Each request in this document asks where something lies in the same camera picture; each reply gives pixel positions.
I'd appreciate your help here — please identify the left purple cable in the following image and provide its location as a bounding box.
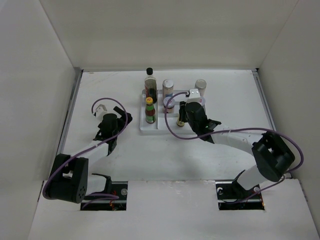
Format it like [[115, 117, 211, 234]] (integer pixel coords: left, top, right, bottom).
[[41, 97, 130, 210]]

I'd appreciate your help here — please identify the dark soy sauce bottle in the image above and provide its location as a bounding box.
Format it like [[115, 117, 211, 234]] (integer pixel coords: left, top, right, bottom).
[[144, 67, 158, 103]]

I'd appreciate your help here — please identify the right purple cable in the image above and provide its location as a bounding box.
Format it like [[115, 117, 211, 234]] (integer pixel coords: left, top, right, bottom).
[[163, 90, 305, 204]]

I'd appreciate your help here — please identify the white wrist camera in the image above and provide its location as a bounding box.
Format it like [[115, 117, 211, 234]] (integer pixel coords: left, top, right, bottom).
[[186, 88, 201, 103], [93, 104, 108, 122]]

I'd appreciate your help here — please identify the orange spice jar front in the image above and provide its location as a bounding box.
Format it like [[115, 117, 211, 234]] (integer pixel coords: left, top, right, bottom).
[[163, 96, 176, 114]]

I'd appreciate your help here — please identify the small yellow oil bottle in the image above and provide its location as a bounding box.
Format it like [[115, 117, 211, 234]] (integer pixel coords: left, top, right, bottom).
[[176, 113, 186, 127]]

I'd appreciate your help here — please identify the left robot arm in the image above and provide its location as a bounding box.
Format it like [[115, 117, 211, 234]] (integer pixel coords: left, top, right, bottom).
[[42, 106, 133, 204]]

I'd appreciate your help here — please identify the white divided organizer tray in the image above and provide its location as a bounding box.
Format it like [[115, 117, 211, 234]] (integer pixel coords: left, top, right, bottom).
[[139, 89, 194, 135]]

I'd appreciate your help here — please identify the orange spice jar back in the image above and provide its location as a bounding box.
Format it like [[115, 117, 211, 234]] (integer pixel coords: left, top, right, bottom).
[[199, 96, 206, 107]]

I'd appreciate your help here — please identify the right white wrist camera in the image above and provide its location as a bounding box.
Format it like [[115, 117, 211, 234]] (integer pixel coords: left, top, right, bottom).
[[186, 88, 201, 103]]

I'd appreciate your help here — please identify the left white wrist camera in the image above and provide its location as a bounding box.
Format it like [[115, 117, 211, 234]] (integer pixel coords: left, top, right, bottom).
[[93, 104, 108, 122]]

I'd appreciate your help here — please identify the purple cable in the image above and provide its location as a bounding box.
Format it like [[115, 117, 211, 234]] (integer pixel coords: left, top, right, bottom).
[[41, 97, 130, 210], [163, 90, 305, 204]]

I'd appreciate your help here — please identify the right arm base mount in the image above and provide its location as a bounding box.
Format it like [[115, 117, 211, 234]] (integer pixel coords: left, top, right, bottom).
[[215, 179, 265, 211]]

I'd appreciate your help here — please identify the orange spice jar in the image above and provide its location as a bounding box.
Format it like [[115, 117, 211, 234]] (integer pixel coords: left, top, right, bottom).
[[199, 96, 206, 107], [163, 96, 176, 114]]

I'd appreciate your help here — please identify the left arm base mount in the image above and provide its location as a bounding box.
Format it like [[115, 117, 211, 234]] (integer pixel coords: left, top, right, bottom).
[[80, 173, 129, 212]]

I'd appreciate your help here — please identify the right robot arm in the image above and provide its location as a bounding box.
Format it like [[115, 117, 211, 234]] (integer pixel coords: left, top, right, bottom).
[[179, 101, 295, 198]]

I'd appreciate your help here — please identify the white granule jar blue label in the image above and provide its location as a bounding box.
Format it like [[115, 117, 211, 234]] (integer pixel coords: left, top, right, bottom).
[[162, 79, 174, 99]]

